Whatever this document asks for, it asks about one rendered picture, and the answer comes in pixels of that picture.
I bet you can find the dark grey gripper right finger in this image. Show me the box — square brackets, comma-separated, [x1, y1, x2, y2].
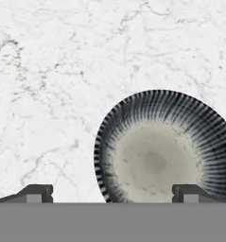
[171, 183, 226, 204]

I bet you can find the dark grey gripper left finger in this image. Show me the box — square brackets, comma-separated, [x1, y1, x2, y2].
[0, 183, 54, 204]

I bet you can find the black striped grey bowl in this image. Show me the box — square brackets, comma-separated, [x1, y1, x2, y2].
[93, 89, 226, 204]

